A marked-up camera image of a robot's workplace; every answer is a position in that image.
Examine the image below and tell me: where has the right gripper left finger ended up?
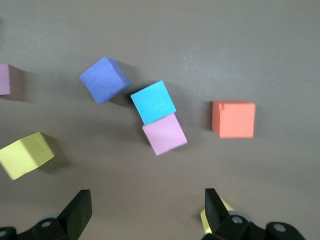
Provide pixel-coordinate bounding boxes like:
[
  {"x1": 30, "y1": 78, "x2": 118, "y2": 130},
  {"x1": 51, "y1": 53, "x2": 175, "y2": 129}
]
[{"x1": 0, "y1": 189, "x2": 93, "y2": 240}]

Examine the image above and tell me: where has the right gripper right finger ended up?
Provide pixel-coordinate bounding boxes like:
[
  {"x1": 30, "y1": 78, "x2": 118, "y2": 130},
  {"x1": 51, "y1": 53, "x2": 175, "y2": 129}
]
[{"x1": 202, "y1": 187, "x2": 307, "y2": 240}]

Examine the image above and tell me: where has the yellow foam cube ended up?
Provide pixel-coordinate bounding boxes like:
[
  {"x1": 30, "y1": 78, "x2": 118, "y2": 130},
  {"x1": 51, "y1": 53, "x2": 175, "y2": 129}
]
[
  {"x1": 199, "y1": 193, "x2": 237, "y2": 235},
  {"x1": 0, "y1": 131, "x2": 56, "y2": 181}
]

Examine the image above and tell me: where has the pink foam cube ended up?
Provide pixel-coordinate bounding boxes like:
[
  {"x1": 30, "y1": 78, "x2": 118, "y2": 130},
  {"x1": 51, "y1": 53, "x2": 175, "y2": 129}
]
[
  {"x1": 0, "y1": 63, "x2": 26, "y2": 96},
  {"x1": 141, "y1": 113, "x2": 188, "y2": 157}
]

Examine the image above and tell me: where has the orange foam cube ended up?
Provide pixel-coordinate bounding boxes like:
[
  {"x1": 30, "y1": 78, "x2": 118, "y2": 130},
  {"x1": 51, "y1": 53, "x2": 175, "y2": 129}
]
[{"x1": 211, "y1": 100, "x2": 257, "y2": 139}]

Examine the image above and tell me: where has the light blue foam cube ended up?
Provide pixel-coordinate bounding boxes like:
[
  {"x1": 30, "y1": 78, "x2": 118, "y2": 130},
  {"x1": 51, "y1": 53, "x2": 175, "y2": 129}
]
[{"x1": 130, "y1": 80, "x2": 177, "y2": 125}]

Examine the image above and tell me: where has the purple foam cube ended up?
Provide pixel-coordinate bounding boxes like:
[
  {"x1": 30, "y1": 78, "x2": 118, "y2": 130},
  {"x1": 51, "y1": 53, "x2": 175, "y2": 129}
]
[{"x1": 79, "y1": 56, "x2": 132, "y2": 105}]

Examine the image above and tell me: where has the brown table cover sheet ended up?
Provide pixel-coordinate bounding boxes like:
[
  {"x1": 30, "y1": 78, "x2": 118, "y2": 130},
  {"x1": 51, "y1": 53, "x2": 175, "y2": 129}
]
[{"x1": 0, "y1": 0, "x2": 320, "y2": 240}]

